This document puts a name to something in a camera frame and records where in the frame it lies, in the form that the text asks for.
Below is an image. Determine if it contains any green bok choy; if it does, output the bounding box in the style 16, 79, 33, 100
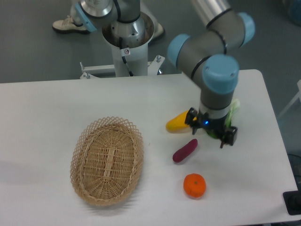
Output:
204, 97, 242, 139

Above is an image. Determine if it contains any orange tangerine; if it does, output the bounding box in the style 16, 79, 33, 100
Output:
183, 173, 206, 198

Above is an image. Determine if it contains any black device at table edge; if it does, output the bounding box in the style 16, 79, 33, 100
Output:
283, 191, 301, 216

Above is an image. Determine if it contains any yellow mango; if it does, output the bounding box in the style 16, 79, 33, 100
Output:
166, 110, 190, 132

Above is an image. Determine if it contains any white metal base frame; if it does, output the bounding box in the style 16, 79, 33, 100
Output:
80, 55, 166, 79

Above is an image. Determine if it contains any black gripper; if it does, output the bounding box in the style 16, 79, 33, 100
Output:
184, 107, 238, 148

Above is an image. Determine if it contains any beige shoe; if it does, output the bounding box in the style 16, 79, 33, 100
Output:
148, 23, 165, 45
52, 16, 90, 34

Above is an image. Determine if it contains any white frame at right edge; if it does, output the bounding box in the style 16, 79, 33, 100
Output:
278, 80, 301, 121

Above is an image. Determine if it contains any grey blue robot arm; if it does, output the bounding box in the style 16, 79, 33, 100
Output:
74, 0, 255, 145

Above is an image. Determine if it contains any woven wicker basket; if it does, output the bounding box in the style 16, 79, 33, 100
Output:
70, 117, 143, 206

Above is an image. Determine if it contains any black cable with tag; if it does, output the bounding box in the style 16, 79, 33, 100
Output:
118, 37, 135, 77

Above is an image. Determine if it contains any purple sweet potato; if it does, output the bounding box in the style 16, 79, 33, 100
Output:
172, 139, 198, 163

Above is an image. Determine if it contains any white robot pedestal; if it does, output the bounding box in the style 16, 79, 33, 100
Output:
102, 12, 154, 76

